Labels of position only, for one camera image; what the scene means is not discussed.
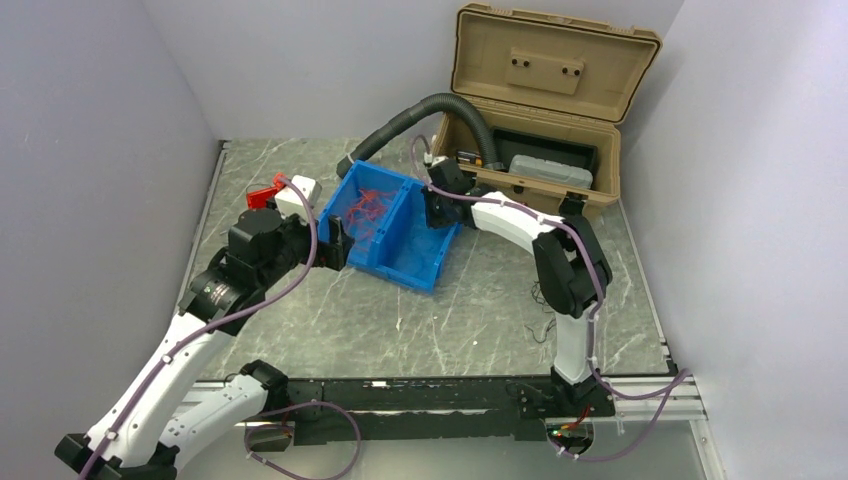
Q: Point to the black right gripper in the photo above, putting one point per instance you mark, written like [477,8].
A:
[432,220]

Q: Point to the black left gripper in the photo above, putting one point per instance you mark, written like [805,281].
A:
[332,254]

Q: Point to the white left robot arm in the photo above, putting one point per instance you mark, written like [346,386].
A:
[145,435]

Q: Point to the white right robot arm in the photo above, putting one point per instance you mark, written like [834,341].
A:
[571,268]

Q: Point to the blue two-compartment plastic bin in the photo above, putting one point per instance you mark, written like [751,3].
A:
[384,212]

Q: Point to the red plastic bin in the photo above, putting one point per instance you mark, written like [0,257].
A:
[260,196]

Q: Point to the black tray in toolbox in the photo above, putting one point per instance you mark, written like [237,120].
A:
[510,143]

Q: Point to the grey plastic organizer case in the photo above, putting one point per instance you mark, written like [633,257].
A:
[548,170]

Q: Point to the tan plastic toolbox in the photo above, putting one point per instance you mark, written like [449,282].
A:
[555,76]

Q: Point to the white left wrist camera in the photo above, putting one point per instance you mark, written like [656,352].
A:
[296,195]

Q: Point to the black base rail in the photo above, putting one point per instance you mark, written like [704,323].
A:
[520,407]

